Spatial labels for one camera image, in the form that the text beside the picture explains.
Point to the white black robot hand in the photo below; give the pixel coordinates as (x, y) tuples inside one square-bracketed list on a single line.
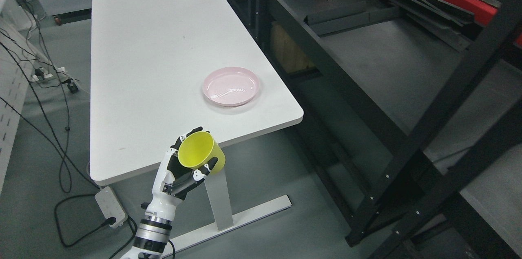
[(173, 181)]

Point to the yellow plastic cup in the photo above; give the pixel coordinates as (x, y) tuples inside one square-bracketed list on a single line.
[(199, 148)]

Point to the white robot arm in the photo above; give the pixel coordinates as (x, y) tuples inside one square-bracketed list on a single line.
[(151, 239)]

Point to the black metal shelf rack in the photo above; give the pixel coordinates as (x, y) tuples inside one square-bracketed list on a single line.
[(410, 145)]

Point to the white floor power strip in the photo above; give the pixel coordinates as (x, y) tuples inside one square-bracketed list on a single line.
[(111, 207)]

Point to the pink plastic plate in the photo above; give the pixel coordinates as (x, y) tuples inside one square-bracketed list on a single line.
[(231, 86)]

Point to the white work table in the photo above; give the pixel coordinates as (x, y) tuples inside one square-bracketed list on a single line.
[(149, 59)]

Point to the white side desk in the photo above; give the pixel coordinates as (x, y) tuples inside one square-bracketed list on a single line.
[(15, 72)]

